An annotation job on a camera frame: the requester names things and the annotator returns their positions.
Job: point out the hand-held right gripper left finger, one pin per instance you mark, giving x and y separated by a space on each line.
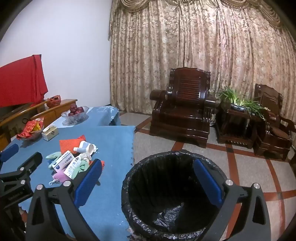
89 183

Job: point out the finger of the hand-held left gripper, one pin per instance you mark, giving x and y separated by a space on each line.
9 151
31 161

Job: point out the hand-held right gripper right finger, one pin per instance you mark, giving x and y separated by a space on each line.
207 183

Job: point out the pale green glove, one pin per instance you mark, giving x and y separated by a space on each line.
53 155
82 165

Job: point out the pink face mask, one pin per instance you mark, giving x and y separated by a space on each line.
60 177

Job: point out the white purple carton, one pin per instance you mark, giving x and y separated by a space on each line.
61 162

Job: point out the orange foam net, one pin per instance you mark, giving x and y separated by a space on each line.
69 143

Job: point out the trash bin with black liner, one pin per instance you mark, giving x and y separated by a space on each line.
161 176

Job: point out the glass dish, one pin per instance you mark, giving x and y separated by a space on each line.
34 138

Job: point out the pile of red packets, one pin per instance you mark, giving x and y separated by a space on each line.
30 128

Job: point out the gold white tissue box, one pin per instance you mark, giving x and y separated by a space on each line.
50 134

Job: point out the light wooden cabinet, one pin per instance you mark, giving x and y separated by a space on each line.
49 114

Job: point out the dark wooden side table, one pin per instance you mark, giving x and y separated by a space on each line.
233 134

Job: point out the glass fruit bowl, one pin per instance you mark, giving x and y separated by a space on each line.
74 119

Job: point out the red apple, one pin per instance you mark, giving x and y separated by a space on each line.
73 107
80 109
71 113

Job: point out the red basket on bench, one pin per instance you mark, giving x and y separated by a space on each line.
54 101

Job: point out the dark wooden armchair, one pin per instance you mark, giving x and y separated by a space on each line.
272 139
185 115

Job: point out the red cloth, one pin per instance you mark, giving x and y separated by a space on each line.
20 81

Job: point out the potted green plant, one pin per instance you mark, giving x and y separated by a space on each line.
235 98

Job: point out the dark wooden chair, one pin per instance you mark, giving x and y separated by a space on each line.
293 160

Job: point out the beige patterned curtain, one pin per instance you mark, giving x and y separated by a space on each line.
185 34

